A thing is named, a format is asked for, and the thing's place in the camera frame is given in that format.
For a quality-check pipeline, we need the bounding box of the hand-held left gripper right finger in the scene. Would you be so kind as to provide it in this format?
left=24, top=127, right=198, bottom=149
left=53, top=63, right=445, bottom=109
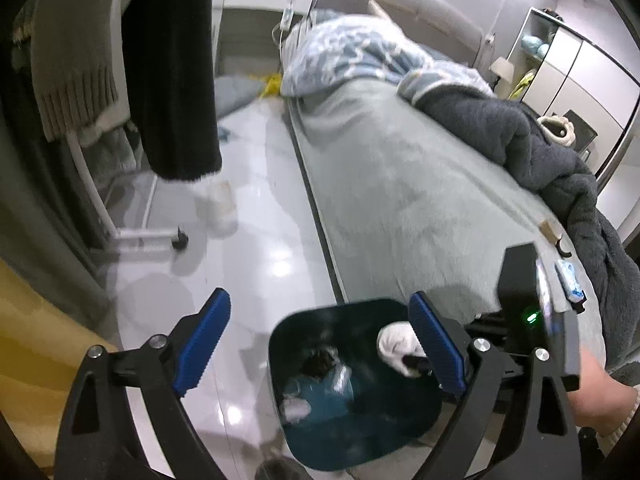
left=408, top=291, right=585, bottom=480

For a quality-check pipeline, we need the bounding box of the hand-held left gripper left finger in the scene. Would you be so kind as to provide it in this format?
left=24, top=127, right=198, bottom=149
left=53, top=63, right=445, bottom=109
left=54, top=287, right=232, bottom=480

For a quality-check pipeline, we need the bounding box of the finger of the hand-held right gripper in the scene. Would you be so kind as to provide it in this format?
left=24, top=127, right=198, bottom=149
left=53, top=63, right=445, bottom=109
left=400, top=354, right=433, bottom=380

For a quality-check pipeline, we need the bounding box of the clear plastic wrap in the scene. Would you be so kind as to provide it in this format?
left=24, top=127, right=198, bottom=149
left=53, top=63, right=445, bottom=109
left=329, top=364, right=355, bottom=393

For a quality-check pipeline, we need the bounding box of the dark blue trash bin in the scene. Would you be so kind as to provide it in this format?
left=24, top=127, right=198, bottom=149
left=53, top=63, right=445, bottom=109
left=267, top=298, right=445, bottom=472

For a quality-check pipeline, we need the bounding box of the black snack bag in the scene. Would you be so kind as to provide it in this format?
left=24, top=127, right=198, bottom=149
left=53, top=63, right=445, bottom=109
left=304, top=347, right=340, bottom=380

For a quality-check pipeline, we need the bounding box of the person's right forearm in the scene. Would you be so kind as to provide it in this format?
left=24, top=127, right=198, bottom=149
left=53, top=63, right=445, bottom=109
left=596, top=384, right=640, bottom=445

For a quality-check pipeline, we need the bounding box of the person's right hand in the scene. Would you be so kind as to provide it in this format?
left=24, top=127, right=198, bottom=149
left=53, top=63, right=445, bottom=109
left=567, top=347, right=639, bottom=436

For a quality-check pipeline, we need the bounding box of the blue white tissue pack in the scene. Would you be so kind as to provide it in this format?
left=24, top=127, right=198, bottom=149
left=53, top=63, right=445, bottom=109
left=554, top=259, right=588, bottom=307

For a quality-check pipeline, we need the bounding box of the white clothes rack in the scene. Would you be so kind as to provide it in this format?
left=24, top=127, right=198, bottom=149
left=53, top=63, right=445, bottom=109
left=69, top=127, right=190, bottom=252

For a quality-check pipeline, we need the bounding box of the dark grey fuzzy blanket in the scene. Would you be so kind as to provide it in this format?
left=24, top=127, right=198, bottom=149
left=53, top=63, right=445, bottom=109
left=417, top=94, right=640, bottom=391

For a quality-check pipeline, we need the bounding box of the bed with grey headboard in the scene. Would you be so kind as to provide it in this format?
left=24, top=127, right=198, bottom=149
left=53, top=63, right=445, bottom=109
left=280, top=0, right=601, bottom=366

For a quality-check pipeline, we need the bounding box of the yellow board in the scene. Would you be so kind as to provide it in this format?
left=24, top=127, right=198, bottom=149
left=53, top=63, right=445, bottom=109
left=0, top=259, right=122, bottom=467

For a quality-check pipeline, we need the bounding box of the green cream plush pet bed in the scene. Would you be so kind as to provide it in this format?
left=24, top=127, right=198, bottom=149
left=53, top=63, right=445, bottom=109
left=537, top=114, right=577, bottom=149

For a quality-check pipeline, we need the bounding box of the black chair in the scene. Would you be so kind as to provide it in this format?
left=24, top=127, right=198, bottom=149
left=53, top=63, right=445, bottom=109
left=564, top=109, right=599, bottom=155

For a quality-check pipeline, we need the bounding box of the yellow green wardrobe item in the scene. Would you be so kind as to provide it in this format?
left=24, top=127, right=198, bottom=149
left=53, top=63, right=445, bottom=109
left=509, top=71, right=537, bottom=102

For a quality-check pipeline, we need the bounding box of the white wardrobe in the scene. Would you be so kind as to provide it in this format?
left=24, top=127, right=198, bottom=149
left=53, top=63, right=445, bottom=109
left=506, top=6, right=640, bottom=183

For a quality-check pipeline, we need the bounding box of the bedside table lamp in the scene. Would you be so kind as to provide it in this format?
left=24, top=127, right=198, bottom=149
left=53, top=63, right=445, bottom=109
left=489, top=57, right=516, bottom=85

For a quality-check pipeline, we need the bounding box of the light blue plush toy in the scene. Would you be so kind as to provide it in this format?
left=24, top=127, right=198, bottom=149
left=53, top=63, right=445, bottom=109
left=520, top=34, right=552, bottom=59

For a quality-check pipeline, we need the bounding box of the grey floor cushion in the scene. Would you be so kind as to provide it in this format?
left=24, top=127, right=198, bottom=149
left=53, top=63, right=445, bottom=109
left=215, top=75, right=262, bottom=117

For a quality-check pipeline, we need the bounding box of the yellow cloth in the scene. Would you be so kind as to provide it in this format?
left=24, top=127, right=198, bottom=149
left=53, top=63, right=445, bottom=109
left=259, top=74, right=287, bottom=100

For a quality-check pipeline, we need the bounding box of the black hanging garment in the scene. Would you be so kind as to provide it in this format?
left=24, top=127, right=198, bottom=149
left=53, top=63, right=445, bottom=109
left=121, top=0, right=224, bottom=182

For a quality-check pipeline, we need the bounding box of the blue patterned duvet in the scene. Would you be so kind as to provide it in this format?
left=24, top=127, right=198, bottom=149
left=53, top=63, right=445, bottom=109
left=280, top=14, right=496, bottom=106

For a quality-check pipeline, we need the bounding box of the white dressing table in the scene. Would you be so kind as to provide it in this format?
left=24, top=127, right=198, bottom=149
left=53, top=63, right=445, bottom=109
left=212, top=0, right=317, bottom=81

